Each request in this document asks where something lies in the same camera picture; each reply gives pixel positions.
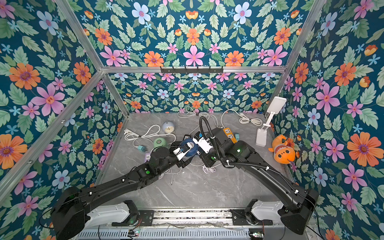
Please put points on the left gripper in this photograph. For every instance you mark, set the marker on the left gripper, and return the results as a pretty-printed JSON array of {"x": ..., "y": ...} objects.
[{"x": 181, "y": 163}]

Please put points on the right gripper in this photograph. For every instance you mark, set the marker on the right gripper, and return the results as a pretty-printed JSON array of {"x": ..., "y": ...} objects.
[{"x": 202, "y": 156}]

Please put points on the blue meat grinder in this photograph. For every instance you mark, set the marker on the blue meat grinder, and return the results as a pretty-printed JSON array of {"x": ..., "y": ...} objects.
[{"x": 192, "y": 152}]

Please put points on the green charger adapter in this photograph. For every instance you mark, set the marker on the green charger adapter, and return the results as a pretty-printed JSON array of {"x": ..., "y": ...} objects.
[{"x": 141, "y": 148}]

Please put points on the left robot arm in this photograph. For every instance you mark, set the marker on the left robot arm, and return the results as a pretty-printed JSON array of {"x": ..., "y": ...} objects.
[{"x": 69, "y": 215}]

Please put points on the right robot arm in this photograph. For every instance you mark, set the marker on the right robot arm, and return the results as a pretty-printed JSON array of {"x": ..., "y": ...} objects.
[{"x": 295, "y": 205}]

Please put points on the green meat grinder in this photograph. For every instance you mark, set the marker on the green meat grinder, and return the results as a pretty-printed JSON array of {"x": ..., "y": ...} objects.
[{"x": 160, "y": 142}]

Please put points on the pale blue table clock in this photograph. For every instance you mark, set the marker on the pale blue table clock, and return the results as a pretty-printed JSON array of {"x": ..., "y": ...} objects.
[{"x": 168, "y": 127}]

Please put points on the purple power strip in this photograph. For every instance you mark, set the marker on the purple power strip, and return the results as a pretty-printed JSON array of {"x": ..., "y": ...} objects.
[{"x": 147, "y": 157}]

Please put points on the orange power strip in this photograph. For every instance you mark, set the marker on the orange power strip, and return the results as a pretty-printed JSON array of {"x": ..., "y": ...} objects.
[{"x": 230, "y": 135}]

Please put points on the orange clownfish plush toy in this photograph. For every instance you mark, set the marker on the orange clownfish plush toy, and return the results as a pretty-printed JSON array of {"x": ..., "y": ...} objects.
[{"x": 283, "y": 153}]

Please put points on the white folding desk lamp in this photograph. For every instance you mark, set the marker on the white folding desk lamp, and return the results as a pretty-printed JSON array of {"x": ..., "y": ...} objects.
[{"x": 274, "y": 108}]

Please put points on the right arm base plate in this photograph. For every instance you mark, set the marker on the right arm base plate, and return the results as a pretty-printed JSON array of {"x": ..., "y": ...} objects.
[{"x": 241, "y": 217}]

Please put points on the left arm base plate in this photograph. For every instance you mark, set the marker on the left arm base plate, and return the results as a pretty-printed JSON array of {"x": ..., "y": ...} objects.
[{"x": 140, "y": 218}]

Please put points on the black hook rail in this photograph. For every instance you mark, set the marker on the black hook rail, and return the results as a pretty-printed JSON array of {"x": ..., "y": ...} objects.
[{"x": 192, "y": 70}]

